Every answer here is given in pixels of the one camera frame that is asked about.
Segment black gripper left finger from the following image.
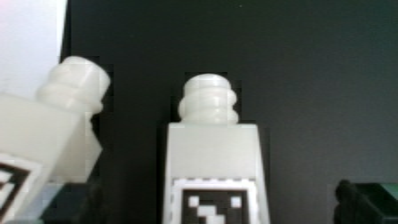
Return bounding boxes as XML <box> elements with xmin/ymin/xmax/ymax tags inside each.
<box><xmin>40</xmin><ymin>183</ymin><xmax>106</xmax><ymax>224</ymax></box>

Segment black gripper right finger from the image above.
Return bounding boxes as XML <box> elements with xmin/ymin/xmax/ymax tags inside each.
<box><xmin>335</xmin><ymin>180</ymin><xmax>398</xmax><ymax>224</ymax></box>

